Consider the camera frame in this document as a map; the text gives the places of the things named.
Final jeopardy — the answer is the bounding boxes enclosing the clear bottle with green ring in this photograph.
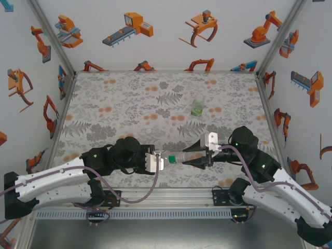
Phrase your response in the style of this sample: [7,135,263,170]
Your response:
[165,151,208,167]

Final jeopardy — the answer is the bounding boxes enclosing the green-labelled clear bottle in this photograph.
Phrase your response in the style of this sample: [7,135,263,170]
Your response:
[190,93,206,118]

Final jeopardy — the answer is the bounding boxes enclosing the floral patterned tablecloth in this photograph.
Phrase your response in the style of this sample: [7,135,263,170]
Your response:
[53,72,286,188]

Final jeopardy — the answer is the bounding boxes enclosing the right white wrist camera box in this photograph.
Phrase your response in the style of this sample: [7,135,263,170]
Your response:
[200,132,220,154]

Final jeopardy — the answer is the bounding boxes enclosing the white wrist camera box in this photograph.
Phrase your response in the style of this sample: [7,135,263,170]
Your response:
[144,151,166,173]
[200,132,220,154]

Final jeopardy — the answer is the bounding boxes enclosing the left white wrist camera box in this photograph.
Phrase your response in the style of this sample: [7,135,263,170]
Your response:
[144,151,166,173]

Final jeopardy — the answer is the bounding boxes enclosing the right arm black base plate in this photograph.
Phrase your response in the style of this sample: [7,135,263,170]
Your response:
[212,188,260,208]

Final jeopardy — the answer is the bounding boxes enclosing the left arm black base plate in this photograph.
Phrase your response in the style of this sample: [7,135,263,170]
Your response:
[74,190,122,208]

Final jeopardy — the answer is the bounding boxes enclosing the aluminium table side rail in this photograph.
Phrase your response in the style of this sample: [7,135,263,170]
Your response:
[27,72,78,189]
[255,72,296,188]

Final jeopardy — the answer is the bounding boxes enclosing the aluminium frame rail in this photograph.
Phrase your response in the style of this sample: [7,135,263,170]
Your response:
[24,187,309,210]

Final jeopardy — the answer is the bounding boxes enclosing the slotted grey cable duct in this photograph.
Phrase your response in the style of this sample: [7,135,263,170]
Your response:
[34,209,233,220]

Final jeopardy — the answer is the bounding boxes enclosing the thin aluminium table rail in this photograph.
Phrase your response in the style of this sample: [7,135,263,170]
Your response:
[74,68,258,74]

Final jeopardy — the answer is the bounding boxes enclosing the aluminium frame post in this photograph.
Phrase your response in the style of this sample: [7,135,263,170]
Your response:
[255,0,309,78]
[25,0,77,78]

